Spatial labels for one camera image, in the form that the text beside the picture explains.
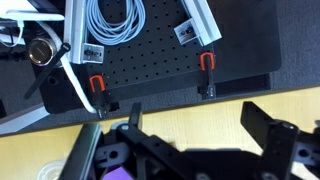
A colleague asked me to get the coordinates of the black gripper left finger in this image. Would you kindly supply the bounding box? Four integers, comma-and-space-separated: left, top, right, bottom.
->
59, 102, 194, 180

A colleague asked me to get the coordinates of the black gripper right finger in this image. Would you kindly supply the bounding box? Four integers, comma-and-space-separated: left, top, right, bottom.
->
241, 101, 320, 180

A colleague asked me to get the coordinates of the purple paper folder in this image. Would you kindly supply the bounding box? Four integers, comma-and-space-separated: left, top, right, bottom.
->
101, 166, 134, 180

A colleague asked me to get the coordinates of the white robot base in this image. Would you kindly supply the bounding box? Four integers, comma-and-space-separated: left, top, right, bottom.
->
0, 0, 38, 13

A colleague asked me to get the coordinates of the orange and black clamp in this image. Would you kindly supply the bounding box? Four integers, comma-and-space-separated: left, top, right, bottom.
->
89, 74, 120, 119
198, 52, 217, 100

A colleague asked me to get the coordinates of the clear plastic bowl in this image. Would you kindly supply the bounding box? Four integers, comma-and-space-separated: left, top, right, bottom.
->
36, 159, 68, 180

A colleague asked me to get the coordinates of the black perforated breadboard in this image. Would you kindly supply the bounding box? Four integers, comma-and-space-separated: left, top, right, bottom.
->
31, 0, 216, 114

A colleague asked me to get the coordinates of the black flat plate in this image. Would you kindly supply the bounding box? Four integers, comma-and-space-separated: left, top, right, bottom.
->
206, 0, 283, 73

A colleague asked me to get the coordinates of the grey metal bar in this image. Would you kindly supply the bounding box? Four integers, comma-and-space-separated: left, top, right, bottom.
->
0, 103, 51, 136

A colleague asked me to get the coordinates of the brass-topped metal cylinder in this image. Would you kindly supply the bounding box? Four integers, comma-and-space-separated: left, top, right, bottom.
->
28, 37, 58, 67

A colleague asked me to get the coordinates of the thick white cable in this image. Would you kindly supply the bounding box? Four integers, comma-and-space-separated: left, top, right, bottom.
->
0, 9, 98, 114

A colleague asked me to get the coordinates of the grey coiled cable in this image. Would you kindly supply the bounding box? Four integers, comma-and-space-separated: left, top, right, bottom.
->
85, 0, 147, 46

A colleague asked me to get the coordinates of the black strap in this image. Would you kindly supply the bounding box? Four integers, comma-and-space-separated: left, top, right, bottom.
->
23, 42, 72, 100

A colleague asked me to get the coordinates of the aluminium rail with bracket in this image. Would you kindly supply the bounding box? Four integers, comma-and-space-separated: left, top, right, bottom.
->
63, 0, 104, 65
173, 0, 223, 47

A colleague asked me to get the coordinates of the thin white cable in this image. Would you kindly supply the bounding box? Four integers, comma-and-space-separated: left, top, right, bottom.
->
0, 19, 26, 48

